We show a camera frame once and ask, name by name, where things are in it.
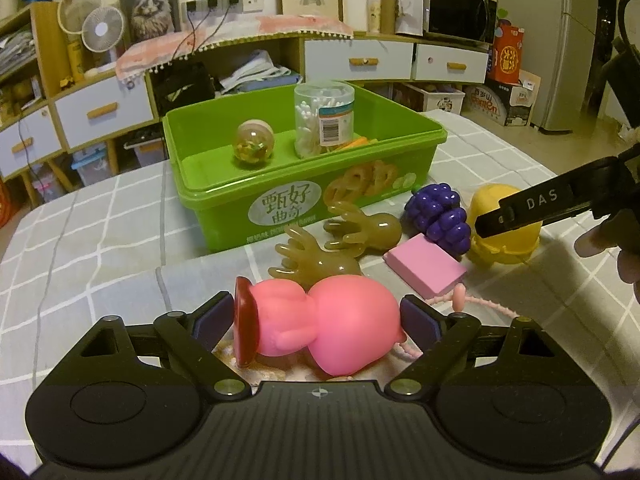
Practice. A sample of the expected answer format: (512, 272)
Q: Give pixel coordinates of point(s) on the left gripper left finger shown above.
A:
(190, 339)

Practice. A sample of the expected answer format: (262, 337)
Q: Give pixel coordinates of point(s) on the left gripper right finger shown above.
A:
(444, 342)

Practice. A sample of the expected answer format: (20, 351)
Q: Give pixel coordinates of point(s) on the pink pig toy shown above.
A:
(346, 322)

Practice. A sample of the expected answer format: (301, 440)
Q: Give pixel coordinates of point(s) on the yellow plastic cup toy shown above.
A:
(492, 241)

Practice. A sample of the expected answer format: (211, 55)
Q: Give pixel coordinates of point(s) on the translucent brown toy hand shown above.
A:
(354, 232)
(306, 263)

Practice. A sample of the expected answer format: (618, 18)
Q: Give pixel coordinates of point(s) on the person's right hand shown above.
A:
(619, 230)

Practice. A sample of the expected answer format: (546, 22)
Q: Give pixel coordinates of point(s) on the pink rectangular block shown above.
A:
(424, 266)

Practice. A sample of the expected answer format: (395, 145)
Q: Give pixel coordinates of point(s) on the purple toy grapes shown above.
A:
(435, 211)

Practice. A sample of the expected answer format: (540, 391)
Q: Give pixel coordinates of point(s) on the grey checked table cloth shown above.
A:
(126, 246)

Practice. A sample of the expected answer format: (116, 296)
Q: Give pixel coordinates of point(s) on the red gift box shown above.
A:
(506, 53)

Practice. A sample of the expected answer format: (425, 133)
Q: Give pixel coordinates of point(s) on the green plastic bin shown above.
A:
(237, 205)

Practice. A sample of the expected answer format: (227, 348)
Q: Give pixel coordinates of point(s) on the silver refrigerator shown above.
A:
(559, 46)

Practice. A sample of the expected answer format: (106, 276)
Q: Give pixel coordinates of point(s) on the white patterned storage box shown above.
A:
(426, 97)

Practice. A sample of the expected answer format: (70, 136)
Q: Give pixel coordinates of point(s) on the pink capsule toy ball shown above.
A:
(253, 143)

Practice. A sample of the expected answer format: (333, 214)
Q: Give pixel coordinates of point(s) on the orange round lid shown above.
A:
(357, 143)

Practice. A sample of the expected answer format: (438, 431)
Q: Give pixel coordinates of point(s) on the black bag on shelf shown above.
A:
(180, 84)

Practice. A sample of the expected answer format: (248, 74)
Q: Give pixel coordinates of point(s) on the clear cotton swab jar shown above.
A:
(324, 117)

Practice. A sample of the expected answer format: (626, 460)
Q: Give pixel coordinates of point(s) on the wooden cabinet with white drawers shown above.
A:
(81, 104)

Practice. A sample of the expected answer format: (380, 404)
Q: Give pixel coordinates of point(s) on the pink white cloth cover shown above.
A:
(155, 53)

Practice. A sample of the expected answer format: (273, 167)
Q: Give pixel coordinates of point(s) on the framed cat picture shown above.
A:
(148, 19)

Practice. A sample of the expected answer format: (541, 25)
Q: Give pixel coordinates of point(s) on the white desk fan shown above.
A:
(96, 25)

